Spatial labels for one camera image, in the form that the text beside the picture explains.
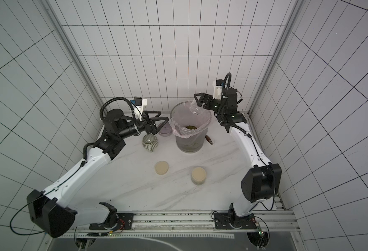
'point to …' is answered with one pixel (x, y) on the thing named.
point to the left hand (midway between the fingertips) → (163, 119)
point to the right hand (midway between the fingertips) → (202, 93)
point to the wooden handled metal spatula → (209, 139)
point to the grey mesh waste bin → (192, 145)
